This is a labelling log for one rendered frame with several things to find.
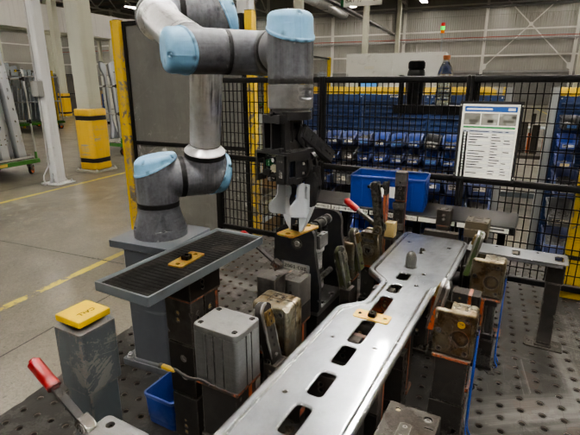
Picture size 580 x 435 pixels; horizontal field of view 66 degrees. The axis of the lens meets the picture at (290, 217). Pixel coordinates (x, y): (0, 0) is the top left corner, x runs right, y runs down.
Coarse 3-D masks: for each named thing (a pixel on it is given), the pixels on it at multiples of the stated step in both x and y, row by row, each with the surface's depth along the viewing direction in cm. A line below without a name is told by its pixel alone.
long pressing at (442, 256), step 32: (384, 256) 138; (448, 256) 139; (384, 288) 118; (416, 288) 118; (352, 320) 102; (416, 320) 103; (320, 352) 90; (384, 352) 90; (288, 384) 80; (352, 384) 80; (256, 416) 72; (320, 416) 72; (352, 416) 72
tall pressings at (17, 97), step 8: (8, 72) 1438; (16, 72) 1465; (24, 72) 1492; (32, 72) 1520; (16, 80) 1471; (16, 88) 1456; (16, 96) 1462; (24, 96) 1490; (16, 104) 1469; (24, 104) 1497; (32, 104) 1525; (16, 112) 1476; (24, 112) 1504; (32, 112) 1532; (32, 120) 1538; (40, 120) 1543
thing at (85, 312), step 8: (80, 304) 75; (88, 304) 75; (96, 304) 75; (64, 312) 73; (72, 312) 73; (80, 312) 73; (88, 312) 73; (96, 312) 73; (104, 312) 74; (64, 320) 71; (72, 320) 70; (80, 320) 70; (88, 320) 71; (96, 320) 72; (80, 328) 70
